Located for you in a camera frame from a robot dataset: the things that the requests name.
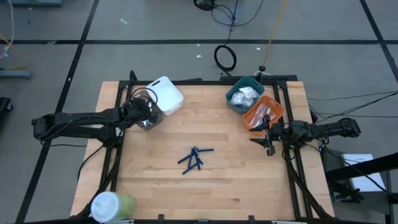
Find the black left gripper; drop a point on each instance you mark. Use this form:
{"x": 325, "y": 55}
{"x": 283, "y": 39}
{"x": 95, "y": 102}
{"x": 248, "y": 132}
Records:
{"x": 141, "y": 110}

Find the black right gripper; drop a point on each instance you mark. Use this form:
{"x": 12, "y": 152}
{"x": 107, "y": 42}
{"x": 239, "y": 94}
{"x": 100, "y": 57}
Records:
{"x": 271, "y": 151}

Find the silver nail clipper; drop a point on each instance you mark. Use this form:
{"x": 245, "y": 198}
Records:
{"x": 145, "y": 125}

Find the toothbrush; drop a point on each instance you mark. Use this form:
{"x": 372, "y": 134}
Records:
{"x": 271, "y": 115}
{"x": 264, "y": 112}
{"x": 257, "y": 116}

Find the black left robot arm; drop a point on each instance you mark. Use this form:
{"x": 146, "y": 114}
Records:
{"x": 77, "y": 124}

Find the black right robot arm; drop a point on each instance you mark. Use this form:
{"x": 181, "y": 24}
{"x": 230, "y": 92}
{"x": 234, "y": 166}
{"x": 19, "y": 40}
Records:
{"x": 335, "y": 128}

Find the grey plastic bin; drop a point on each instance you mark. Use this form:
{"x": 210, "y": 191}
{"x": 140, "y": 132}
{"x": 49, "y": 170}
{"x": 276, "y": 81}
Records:
{"x": 158, "y": 119}

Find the white plastic bin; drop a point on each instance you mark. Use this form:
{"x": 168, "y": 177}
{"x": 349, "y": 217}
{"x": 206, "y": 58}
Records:
{"x": 166, "y": 95}

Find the orange plastic bin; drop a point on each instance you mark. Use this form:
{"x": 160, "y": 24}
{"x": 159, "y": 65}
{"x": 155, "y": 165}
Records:
{"x": 277, "y": 109}

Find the teal plastic bin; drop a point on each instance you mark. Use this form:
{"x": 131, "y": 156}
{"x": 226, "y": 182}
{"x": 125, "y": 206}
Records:
{"x": 245, "y": 82}

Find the black stand knob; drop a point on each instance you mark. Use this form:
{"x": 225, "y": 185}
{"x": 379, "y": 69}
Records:
{"x": 262, "y": 68}

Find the black table clamp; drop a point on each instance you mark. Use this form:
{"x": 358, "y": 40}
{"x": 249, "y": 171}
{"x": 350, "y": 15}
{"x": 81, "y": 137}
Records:
{"x": 161, "y": 217}
{"x": 251, "y": 217}

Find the silver aluminium bar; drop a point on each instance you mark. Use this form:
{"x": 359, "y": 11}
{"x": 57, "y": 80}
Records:
{"x": 121, "y": 221}
{"x": 289, "y": 222}

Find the green disinfecting wipes canister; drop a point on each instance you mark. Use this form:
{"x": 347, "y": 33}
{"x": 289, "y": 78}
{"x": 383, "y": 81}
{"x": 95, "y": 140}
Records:
{"x": 109, "y": 207}

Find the black beam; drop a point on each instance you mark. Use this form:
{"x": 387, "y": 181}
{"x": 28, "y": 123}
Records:
{"x": 363, "y": 168}

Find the white box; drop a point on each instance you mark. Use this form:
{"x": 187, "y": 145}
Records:
{"x": 370, "y": 184}

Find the grey metal foot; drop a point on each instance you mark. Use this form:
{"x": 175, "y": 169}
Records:
{"x": 15, "y": 74}
{"x": 35, "y": 2}

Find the grey equipment cart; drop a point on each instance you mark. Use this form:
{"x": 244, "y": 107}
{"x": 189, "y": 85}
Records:
{"x": 379, "y": 199}

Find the black caster base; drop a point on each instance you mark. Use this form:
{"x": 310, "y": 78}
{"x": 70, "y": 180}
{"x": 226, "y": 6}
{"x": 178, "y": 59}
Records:
{"x": 4, "y": 105}

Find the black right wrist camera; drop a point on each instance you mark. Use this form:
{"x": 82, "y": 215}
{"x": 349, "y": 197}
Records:
{"x": 276, "y": 131}

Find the black metal table frame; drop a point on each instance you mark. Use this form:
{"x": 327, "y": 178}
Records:
{"x": 202, "y": 82}

